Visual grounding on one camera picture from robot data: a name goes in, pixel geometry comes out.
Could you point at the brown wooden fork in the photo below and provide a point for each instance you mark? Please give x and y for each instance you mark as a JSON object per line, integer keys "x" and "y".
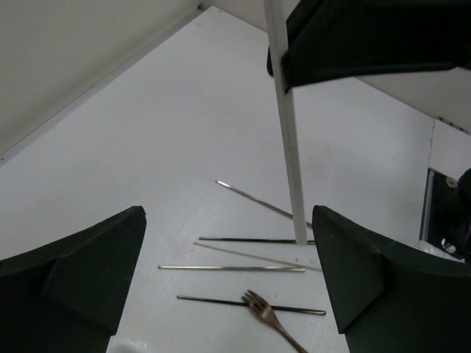
{"x": 265, "y": 313}

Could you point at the black chopstick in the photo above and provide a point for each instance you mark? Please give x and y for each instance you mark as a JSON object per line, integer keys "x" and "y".
{"x": 244, "y": 304}
{"x": 248, "y": 240}

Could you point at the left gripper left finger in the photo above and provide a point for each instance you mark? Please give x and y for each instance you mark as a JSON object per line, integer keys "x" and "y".
{"x": 69, "y": 295}

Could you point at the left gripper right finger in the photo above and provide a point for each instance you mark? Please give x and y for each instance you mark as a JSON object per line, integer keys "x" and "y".
{"x": 387, "y": 296}

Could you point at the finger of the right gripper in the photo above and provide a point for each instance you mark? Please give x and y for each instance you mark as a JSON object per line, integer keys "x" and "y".
{"x": 336, "y": 39}

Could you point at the black chopstick under fork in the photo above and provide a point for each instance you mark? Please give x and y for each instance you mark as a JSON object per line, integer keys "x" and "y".
{"x": 244, "y": 304}

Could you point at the silver metal chopstick left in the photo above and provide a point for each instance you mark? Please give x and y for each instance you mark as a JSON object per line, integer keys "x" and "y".
{"x": 232, "y": 268}

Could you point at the white round cup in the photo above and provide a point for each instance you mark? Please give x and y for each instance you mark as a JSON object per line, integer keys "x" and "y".
{"x": 126, "y": 345}

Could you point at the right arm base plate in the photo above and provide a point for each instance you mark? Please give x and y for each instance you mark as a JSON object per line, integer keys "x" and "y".
{"x": 446, "y": 214}

